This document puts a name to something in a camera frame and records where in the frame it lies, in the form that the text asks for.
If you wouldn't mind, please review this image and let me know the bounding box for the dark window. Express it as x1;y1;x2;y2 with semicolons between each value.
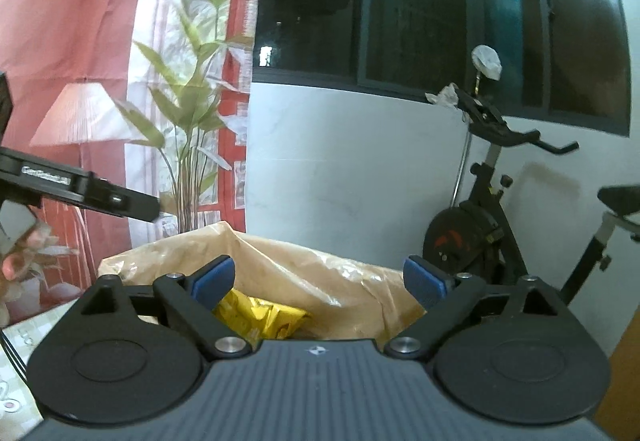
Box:
250;0;632;138

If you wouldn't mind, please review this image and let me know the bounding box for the wooden door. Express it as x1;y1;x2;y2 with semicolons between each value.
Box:
594;325;640;441

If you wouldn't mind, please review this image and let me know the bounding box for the person's left hand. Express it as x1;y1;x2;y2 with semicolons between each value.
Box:
0;220;52;283

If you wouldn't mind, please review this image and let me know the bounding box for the black exercise bike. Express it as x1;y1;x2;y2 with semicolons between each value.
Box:
422;84;640;308

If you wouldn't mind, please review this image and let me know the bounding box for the yellow snack packet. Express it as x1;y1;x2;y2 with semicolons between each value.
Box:
212;288;312;343

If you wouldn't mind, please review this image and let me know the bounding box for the cardboard box with plastic liner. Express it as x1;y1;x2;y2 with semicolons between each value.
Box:
97;221;432;358

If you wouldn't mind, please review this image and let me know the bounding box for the printed backdrop cloth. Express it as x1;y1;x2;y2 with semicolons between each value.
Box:
0;0;275;324

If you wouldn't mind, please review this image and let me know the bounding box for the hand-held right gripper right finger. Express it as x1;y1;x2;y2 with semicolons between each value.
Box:
384;255;572;361

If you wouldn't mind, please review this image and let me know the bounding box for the crumpled plastic on handlebar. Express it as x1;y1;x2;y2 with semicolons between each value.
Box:
425;82;462;109

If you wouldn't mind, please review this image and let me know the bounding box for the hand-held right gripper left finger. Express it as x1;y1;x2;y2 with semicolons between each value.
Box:
67;255;253;362

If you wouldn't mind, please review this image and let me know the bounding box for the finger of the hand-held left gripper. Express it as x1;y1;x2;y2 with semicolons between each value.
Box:
82;172;162;223

